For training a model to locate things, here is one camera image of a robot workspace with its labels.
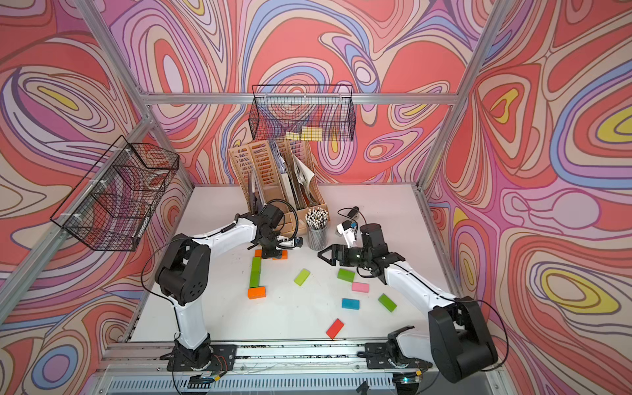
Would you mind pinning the black wire basket back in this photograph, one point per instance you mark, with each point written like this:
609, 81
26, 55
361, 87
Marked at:
280, 108

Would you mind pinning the beige plastic file organizer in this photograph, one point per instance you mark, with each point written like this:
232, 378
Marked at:
285, 170

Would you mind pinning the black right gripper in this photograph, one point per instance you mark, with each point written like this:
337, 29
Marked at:
336, 249

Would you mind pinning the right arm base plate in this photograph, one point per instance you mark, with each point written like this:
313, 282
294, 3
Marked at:
387, 355

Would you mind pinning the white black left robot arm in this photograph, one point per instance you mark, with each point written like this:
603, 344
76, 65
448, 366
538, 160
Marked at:
184, 271

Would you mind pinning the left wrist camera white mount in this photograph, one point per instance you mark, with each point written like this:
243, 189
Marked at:
295, 243

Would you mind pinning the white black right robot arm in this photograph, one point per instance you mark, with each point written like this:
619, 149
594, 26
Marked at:
457, 341

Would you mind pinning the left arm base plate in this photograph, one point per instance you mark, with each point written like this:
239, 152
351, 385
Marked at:
212, 358

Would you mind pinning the black wire basket left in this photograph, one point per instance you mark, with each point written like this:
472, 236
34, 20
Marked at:
114, 202

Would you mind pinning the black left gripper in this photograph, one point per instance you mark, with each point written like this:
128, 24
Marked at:
271, 254

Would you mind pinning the black wire basket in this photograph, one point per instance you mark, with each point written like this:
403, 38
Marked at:
114, 202
280, 108

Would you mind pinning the grey stapler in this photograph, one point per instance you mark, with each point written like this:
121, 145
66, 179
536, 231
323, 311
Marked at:
353, 212

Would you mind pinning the red block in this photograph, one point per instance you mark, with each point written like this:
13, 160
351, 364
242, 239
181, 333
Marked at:
334, 329

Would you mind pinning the light green block centre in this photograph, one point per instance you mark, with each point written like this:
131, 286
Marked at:
302, 277

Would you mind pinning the teal block lower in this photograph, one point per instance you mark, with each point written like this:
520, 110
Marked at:
351, 304

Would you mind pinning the yellow sticky notes pad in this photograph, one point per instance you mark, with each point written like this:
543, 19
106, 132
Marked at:
310, 134

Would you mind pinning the pink block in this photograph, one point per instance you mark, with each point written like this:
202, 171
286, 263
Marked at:
360, 287

